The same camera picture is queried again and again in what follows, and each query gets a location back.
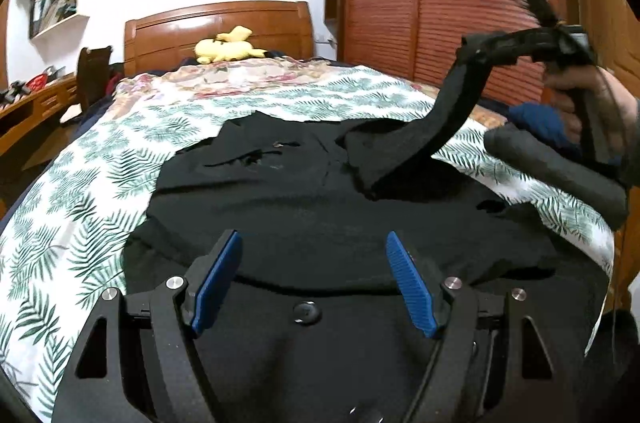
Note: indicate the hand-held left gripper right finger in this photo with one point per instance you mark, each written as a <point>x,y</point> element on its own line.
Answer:
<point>410,288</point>

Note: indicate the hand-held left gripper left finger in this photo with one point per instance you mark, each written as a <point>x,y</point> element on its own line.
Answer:
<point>217,283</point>

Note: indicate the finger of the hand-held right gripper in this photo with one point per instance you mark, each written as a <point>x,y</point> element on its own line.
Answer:
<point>495,45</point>

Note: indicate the black button coat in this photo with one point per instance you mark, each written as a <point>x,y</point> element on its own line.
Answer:
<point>300,203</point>

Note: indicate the person's right hand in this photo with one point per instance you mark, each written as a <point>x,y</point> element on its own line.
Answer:
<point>612,103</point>

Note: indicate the brown bed mat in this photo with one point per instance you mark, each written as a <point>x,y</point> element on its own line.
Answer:
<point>490,117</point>

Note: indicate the navy folded cloth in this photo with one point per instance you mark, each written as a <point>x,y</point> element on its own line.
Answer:
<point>540,123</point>

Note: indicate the grey folded cloth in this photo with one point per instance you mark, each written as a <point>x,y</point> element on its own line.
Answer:
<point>560,173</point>

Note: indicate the leaf print bed sheet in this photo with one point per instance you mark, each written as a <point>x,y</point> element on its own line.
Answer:
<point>75,203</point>

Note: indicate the floral blanket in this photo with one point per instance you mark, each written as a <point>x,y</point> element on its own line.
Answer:
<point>225,78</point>

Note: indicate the yellow plush toy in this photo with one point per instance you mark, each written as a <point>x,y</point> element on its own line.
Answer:
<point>225,49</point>

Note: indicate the wooden chair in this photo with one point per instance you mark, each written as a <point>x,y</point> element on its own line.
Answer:
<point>92,73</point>

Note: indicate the wooden desk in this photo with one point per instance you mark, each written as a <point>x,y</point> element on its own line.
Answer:
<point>35,108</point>

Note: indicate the wooden bed headboard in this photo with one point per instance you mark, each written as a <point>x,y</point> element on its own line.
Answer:
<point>175,33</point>

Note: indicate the red basket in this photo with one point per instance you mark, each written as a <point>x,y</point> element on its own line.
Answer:
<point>39,82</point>

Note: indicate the black tripod device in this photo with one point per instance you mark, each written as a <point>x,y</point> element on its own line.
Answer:
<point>15,92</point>

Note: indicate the wall socket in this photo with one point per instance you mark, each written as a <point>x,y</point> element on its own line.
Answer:
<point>325,42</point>

